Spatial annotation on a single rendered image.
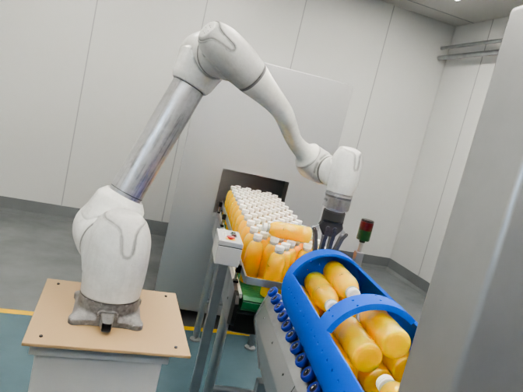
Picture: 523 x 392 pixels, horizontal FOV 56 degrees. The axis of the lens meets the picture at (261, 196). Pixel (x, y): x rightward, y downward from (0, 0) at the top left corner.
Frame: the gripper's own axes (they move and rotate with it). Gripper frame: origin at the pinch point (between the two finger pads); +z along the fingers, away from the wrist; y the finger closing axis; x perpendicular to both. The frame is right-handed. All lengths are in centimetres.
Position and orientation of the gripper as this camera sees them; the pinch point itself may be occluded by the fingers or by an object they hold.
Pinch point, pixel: (320, 267)
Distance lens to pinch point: 168.8
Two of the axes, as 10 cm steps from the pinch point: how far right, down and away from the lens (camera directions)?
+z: -2.3, 9.6, 1.5
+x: 1.4, 1.8, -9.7
